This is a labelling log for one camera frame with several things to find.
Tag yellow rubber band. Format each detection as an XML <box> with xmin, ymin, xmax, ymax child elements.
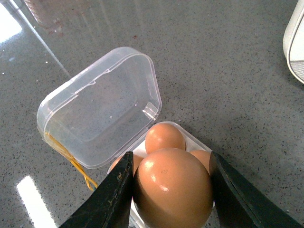
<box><xmin>44</xmin><ymin>133</ymin><xmax>98</xmax><ymax>191</ymax></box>

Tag brown egg in box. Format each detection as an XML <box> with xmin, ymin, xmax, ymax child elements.
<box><xmin>190</xmin><ymin>150</ymin><xmax>211</xmax><ymax>173</ymax></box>
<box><xmin>108</xmin><ymin>154</ymin><xmax>143</xmax><ymax>175</ymax></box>
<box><xmin>145</xmin><ymin>123</ymin><xmax>186</xmax><ymax>154</ymax></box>

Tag brown egg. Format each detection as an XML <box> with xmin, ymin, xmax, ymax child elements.
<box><xmin>190</xmin><ymin>150</ymin><xmax>211</xmax><ymax>173</ymax></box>
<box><xmin>145</xmin><ymin>123</ymin><xmax>186</xmax><ymax>154</ymax></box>
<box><xmin>108</xmin><ymin>154</ymin><xmax>143</xmax><ymax>175</ymax></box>
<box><xmin>133</xmin><ymin>148</ymin><xmax>213</xmax><ymax>228</ymax></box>

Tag clear plastic egg box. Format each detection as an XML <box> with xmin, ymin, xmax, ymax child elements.
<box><xmin>36</xmin><ymin>46</ymin><xmax>214</xmax><ymax>228</ymax></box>

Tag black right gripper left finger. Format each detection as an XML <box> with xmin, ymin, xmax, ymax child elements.
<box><xmin>61</xmin><ymin>152</ymin><xmax>133</xmax><ymax>228</ymax></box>

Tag cream Joyoung blender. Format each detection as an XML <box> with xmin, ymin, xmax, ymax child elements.
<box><xmin>283</xmin><ymin>0</ymin><xmax>304</xmax><ymax>84</ymax></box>

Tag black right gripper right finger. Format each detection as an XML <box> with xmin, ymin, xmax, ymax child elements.
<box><xmin>209</xmin><ymin>152</ymin><xmax>303</xmax><ymax>228</ymax></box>

